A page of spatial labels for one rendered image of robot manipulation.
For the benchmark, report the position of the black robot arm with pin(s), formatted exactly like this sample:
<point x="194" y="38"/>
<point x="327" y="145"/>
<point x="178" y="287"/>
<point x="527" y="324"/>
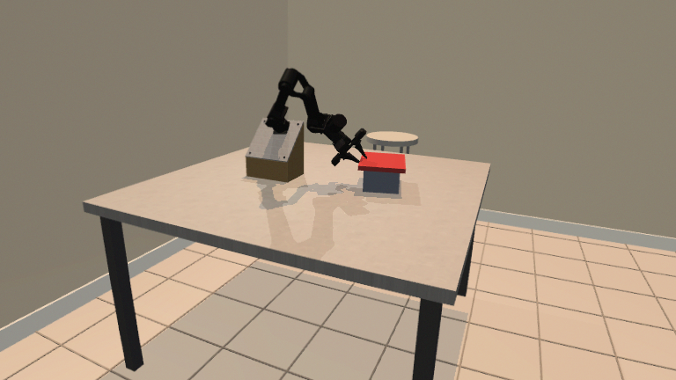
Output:
<point x="323" y="123"/>

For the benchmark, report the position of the red lid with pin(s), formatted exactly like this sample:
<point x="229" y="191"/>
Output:
<point x="382" y="162"/>

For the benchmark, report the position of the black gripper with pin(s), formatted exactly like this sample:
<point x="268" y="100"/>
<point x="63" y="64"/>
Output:
<point x="356" y="141"/>

